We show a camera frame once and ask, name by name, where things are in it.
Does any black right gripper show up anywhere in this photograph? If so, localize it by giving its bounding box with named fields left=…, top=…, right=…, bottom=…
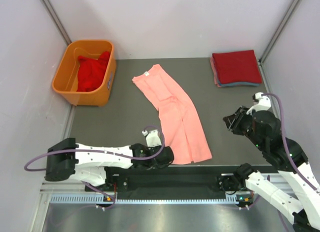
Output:
left=222, top=104, right=265, bottom=150

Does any pink t shirt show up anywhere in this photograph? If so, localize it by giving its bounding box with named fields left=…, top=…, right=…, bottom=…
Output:
left=210, top=57, right=221, bottom=88
left=132, top=64, right=213, bottom=165

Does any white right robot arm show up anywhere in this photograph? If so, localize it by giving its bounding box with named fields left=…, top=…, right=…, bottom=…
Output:
left=218, top=92, right=320, bottom=232

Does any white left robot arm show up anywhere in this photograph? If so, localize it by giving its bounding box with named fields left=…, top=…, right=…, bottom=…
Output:
left=45, top=128, right=175, bottom=191

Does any blue folded t shirt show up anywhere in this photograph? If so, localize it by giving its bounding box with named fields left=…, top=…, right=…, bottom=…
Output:
left=214, top=78, right=261, bottom=88

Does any pink folded t shirt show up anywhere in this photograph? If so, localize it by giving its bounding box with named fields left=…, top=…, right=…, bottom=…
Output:
left=210, top=57, right=221, bottom=88

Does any red crumpled t shirt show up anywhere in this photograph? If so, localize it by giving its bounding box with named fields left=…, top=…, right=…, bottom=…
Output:
left=77, top=51, right=111, bottom=92

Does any orange plastic bin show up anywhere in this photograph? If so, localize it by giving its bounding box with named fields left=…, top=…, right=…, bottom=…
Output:
left=52, top=39, right=117, bottom=107

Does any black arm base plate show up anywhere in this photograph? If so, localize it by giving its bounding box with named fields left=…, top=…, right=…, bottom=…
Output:
left=97, top=165, right=248, bottom=199

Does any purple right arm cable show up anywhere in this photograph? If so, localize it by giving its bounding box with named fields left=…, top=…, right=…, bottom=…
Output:
left=261, top=92, right=320, bottom=190

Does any grey slotted cable duct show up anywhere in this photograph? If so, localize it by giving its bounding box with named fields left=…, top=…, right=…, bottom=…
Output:
left=50, top=193, right=253, bottom=205

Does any aluminium frame rail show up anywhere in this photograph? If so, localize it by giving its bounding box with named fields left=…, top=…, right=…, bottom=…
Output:
left=40, top=173, right=294, bottom=194

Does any right aluminium corner post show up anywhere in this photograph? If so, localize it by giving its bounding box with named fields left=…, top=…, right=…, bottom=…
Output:
left=258, top=0, right=302, bottom=65

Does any aluminium corner post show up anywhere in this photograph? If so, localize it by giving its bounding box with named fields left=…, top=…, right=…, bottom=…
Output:
left=40, top=0, right=72, bottom=45
left=258, top=0, right=302, bottom=65

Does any left aluminium corner post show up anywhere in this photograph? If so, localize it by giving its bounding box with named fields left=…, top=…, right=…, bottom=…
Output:
left=40, top=0, right=72, bottom=45

